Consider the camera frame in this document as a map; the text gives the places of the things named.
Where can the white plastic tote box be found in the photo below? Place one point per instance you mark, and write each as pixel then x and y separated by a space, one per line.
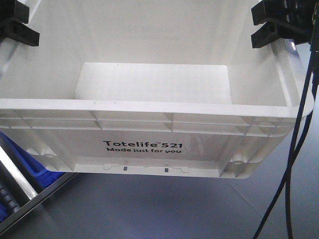
pixel 149 87

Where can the metal shelf front rail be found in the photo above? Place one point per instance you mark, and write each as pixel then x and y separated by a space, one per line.
pixel 18 207

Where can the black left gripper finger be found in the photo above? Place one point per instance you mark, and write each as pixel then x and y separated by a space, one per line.
pixel 14 10
pixel 19 32

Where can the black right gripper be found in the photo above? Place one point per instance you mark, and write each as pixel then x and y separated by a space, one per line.
pixel 294 16

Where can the blue bin lower left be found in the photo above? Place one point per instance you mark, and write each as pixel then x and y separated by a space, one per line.
pixel 36 170

